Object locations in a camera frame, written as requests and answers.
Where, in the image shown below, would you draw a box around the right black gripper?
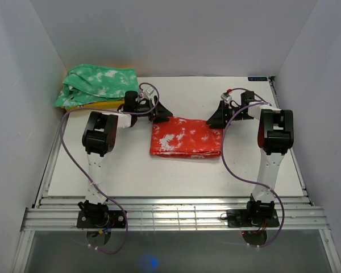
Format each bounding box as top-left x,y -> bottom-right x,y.
206,101 -> 253,129

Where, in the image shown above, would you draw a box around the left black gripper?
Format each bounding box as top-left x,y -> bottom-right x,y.
134,96 -> 172,124

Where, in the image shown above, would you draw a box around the red tie-dye trousers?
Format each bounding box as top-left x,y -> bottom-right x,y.
149,117 -> 223,159

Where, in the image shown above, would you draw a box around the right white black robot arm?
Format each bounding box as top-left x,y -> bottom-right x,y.
206,88 -> 294,227

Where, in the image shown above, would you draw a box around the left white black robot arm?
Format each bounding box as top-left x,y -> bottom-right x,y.
78,86 -> 173,228

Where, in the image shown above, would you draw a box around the yellow folded trousers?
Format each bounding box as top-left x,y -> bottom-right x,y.
63,65 -> 133,113

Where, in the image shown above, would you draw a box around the green tie-dye trousers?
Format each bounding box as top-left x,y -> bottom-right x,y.
54,64 -> 140,108

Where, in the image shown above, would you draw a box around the dark table label sticker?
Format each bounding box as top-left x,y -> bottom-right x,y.
247,77 -> 268,82

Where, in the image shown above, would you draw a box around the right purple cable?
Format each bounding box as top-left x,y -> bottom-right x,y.
218,87 -> 285,249

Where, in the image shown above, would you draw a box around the purple cable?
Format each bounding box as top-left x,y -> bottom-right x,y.
59,82 -> 160,255
218,87 -> 285,249

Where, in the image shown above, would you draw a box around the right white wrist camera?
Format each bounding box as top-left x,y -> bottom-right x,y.
221,89 -> 232,105

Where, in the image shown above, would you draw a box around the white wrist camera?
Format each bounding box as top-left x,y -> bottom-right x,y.
221,89 -> 232,105
142,86 -> 157,100

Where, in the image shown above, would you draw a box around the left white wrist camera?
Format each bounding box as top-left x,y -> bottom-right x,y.
142,86 -> 157,100

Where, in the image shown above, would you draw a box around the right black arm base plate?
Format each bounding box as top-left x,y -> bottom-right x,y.
226,209 -> 280,228

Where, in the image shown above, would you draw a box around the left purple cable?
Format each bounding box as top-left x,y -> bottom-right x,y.
59,82 -> 160,255

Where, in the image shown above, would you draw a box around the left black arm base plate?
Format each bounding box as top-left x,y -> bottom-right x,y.
76,210 -> 126,229

